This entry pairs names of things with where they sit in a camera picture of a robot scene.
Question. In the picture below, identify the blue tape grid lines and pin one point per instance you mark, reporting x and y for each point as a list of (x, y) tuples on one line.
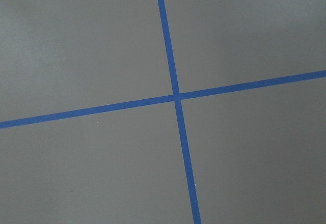
[(176, 97)]

